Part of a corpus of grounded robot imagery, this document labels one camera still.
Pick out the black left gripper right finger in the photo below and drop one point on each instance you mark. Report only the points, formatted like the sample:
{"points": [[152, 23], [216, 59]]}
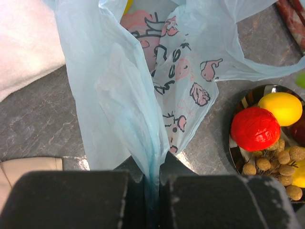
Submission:
{"points": [[191, 201]]}

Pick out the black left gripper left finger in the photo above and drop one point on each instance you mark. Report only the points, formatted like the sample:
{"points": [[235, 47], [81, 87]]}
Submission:
{"points": [[77, 200]]}

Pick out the red yellow fake peach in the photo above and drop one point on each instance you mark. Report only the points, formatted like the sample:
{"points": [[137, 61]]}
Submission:
{"points": [[255, 129]]}

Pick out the yellow fake berry bunch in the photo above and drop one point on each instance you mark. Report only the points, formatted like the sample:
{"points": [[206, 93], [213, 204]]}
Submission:
{"points": [[286, 165]]}

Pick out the yellow fake pear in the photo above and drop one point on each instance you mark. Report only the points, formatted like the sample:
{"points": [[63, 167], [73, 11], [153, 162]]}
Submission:
{"points": [[297, 161]]}

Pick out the light blue plastic bag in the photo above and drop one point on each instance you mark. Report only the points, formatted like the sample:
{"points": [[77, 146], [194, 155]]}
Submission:
{"points": [[142, 83]]}

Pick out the dark red fake apple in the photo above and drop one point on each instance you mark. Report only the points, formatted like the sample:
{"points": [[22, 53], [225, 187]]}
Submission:
{"points": [[298, 131]]}

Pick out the yellow fake lemon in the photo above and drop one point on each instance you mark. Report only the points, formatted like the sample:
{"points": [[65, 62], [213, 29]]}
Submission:
{"points": [[285, 107]]}

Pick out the yellow fake star fruit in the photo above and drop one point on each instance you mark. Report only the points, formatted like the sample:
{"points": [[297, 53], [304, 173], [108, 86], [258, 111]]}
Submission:
{"points": [[128, 5]]}

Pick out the dark rimmed beige plate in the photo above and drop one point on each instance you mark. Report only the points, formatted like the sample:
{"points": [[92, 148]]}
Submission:
{"points": [[238, 155]]}

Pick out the beige crumpled cloth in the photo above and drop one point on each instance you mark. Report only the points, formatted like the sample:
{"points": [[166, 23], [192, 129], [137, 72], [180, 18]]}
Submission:
{"points": [[12, 170]]}

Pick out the white folded cloth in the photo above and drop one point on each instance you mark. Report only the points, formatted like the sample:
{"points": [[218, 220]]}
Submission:
{"points": [[29, 43]]}

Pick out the red plaid cloth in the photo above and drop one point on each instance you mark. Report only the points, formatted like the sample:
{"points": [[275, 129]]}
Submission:
{"points": [[293, 14]]}

